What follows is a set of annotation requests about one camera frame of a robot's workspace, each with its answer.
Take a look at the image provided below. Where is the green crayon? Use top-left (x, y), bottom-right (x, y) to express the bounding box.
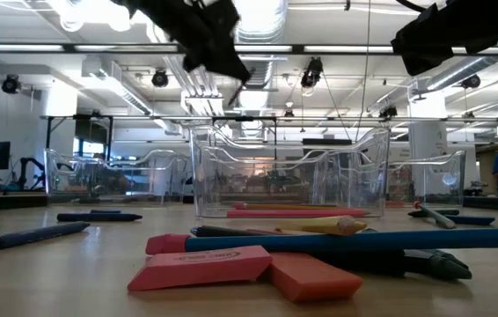
top-left (310, 248), bottom-right (474, 282)

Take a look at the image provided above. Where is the silver ventilation duct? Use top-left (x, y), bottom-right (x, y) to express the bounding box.
top-left (225, 0), bottom-right (289, 92)
top-left (411, 30), bottom-right (498, 96)

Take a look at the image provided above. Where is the red crayon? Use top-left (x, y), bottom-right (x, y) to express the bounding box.
top-left (244, 227), bottom-right (303, 237)

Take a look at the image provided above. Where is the blue marker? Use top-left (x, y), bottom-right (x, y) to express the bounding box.
top-left (444, 214), bottom-right (497, 227)

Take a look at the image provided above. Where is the pink printed eraser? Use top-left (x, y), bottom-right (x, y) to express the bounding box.
top-left (126, 245), bottom-right (274, 292)

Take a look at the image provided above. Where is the grey crayon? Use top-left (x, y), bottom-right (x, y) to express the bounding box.
top-left (405, 247), bottom-right (471, 269)

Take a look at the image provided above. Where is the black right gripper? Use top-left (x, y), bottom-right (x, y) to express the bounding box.
top-left (390, 0), bottom-right (481, 77)

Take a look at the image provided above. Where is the blue pencil with pink eraser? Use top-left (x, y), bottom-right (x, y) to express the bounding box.
top-left (144, 226), bottom-right (498, 256)

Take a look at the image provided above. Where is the black metal workstation frame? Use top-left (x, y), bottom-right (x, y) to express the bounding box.
top-left (44, 114), bottom-right (114, 153)

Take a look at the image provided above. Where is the navy pen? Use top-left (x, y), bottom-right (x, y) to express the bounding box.
top-left (55, 212), bottom-right (143, 223)

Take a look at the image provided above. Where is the dark blue crayon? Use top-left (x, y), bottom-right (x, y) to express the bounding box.
top-left (0, 221), bottom-right (92, 252)

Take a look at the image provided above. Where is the clear plastic bin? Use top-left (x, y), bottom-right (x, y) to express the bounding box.
top-left (198, 144), bottom-right (336, 206)
top-left (188, 124), bottom-right (392, 220)
top-left (43, 148), bottom-right (192, 207)
top-left (387, 149), bottom-right (467, 208)

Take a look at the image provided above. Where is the grey pencil with red eraser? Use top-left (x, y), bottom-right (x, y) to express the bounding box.
top-left (413, 200), bottom-right (458, 231)

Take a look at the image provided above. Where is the yellow pencil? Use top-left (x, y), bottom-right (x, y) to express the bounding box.
top-left (274, 215), bottom-right (369, 237)

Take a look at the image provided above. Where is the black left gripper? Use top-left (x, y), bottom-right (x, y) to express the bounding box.
top-left (111, 0), bottom-right (253, 85)

